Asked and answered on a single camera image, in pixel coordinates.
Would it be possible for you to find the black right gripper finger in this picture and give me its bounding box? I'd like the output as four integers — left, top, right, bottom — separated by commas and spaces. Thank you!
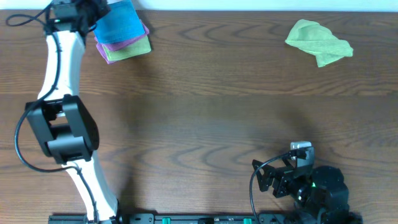
257, 167, 275, 192
252, 159, 267, 174

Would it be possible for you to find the blue microfiber cloth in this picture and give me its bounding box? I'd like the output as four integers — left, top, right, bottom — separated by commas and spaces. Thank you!
94, 0, 145, 44

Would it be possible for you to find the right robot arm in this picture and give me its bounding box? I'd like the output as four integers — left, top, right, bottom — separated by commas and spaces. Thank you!
252, 159, 363, 224

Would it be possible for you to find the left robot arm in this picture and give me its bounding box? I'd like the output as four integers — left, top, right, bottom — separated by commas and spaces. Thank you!
20, 1, 122, 223

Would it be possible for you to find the purple folded cloth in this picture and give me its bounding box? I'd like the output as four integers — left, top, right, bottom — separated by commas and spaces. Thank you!
96, 21, 149, 64

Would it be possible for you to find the green folded cloth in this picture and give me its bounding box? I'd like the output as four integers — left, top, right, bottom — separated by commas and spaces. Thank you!
103, 36, 152, 62

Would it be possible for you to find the crumpled green cloth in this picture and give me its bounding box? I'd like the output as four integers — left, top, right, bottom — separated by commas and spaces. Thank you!
285, 19, 354, 67

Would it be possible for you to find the right black cable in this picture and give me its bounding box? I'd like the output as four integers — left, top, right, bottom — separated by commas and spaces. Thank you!
249, 149, 307, 224

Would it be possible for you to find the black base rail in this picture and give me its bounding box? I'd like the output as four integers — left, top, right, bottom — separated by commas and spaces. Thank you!
48, 212, 364, 224

